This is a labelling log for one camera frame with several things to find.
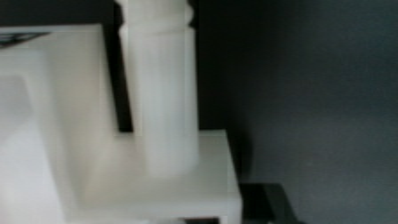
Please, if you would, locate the white chair seat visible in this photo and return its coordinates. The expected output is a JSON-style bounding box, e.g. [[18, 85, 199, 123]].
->
[[0, 0, 241, 224]]

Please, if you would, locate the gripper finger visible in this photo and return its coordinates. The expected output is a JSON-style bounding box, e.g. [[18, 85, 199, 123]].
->
[[240, 183, 304, 224]]

